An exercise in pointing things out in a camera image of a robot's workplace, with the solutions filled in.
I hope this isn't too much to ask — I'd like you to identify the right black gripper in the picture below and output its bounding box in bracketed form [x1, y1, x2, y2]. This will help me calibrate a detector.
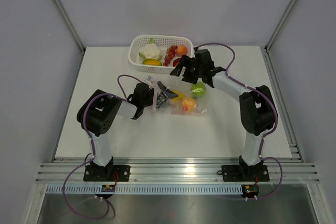
[170, 56, 203, 85]

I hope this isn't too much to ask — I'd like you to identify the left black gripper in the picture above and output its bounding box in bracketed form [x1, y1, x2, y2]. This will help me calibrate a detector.
[142, 81, 178, 111]

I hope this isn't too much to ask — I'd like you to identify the dark purple fake fruit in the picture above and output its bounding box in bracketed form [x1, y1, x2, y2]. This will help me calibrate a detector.
[172, 58, 182, 67]

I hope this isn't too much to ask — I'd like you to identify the orange red fake peach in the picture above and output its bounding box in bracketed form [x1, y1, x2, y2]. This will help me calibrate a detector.
[175, 45, 187, 56]

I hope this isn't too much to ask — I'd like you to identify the yellow fake fruit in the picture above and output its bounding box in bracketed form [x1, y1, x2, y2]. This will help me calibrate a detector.
[171, 90, 185, 104]

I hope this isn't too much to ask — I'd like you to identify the red fake fruit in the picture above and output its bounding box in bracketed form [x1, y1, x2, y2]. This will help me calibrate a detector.
[163, 45, 177, 67]

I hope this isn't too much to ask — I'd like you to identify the orange yellow fake peach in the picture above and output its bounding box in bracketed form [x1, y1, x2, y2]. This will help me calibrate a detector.
[180, 97, 197, 112]

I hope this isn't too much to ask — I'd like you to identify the clear zip top bag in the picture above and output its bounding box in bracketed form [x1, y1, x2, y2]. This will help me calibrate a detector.
[152, 81, 208, 115]

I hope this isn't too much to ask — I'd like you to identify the green fake apple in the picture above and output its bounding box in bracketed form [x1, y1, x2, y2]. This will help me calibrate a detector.
[191, 82, 206, 98]

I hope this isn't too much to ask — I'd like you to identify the yellow green fake mango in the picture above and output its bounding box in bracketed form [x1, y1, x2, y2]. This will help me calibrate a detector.
[142, 59, 162, 66]

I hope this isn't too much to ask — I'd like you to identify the white fake cauliflower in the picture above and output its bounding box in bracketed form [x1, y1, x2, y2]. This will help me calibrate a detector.
[138, 39, 162, 60]

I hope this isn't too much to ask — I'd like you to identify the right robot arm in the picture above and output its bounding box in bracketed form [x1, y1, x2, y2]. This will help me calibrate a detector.
[170, 49, 278, 182]

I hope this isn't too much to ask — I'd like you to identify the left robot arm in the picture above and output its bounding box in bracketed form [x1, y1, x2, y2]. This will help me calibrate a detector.
[77, 81, 179, 183]

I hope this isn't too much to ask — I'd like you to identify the white perforated plastic basket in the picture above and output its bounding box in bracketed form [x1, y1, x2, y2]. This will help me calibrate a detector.
[128, 35, 194, 74]

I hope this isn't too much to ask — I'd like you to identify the left small circuit board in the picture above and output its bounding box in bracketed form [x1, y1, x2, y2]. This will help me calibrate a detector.
[101, 185, 116, 193]

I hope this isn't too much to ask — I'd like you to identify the small circuit board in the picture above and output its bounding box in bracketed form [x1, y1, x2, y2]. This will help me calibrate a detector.
[101, 185, 116, 193]
[242, 184, 259, 197]

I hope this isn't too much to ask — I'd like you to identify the right small circuit board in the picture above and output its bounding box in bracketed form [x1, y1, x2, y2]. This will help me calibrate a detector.
[242, 184, 259, 197]

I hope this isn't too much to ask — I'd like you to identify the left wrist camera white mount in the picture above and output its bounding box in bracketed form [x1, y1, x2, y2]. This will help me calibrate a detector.
[144, 76, 154, 89]

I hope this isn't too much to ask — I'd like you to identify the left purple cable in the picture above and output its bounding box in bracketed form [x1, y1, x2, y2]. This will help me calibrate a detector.
[62, 74, 148, 220]

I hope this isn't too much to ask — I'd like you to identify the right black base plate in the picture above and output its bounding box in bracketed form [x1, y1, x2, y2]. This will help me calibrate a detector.
[217, 165, 270, 182]

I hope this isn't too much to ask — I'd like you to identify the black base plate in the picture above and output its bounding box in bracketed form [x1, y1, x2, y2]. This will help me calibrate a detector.
[83, 165, 130, 182]
[217, 165, 270, 182]

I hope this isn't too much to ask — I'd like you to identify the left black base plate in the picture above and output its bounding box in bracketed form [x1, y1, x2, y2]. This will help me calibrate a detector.
[83, 165, 130, 182]

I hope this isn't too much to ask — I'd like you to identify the aluminium mounting rail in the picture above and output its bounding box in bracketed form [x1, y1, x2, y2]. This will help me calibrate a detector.
[35, 158, 320, 184]

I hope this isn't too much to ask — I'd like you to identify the left aluminium frame post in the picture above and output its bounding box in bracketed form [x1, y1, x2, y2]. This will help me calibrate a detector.
[52, 0, 86, 55]

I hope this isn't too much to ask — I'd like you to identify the aluminium frame post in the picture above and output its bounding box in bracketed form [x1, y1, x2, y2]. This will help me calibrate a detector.
[52, 0, 86, 55]
[265, 0, 299, 52]

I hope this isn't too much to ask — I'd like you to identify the right aluminium frame post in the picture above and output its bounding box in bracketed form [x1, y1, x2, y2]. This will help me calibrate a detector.
[265, 0, 299, 52]

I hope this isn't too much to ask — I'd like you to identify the white slotted cable duct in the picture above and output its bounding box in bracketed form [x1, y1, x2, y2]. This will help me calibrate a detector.
[46, 184, 242, 195]

